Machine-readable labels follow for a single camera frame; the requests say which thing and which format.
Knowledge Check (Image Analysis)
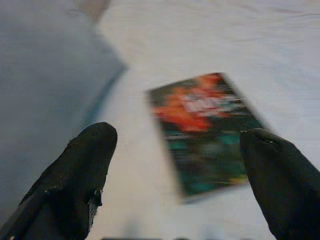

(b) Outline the white quilted mattress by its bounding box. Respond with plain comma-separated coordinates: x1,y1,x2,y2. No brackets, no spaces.
0,0,320,240

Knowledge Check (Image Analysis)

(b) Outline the green and red book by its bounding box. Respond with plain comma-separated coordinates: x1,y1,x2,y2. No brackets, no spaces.
144,72,273,205

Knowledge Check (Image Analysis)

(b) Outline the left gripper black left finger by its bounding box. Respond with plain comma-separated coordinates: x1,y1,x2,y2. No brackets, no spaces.
0,121,118,240

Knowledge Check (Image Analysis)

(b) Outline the grey plush pillow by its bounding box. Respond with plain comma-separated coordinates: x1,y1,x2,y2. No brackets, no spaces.
0,0,129,226

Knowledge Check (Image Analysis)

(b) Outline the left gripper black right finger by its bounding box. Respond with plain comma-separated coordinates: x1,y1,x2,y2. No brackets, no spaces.
239,127,320,240

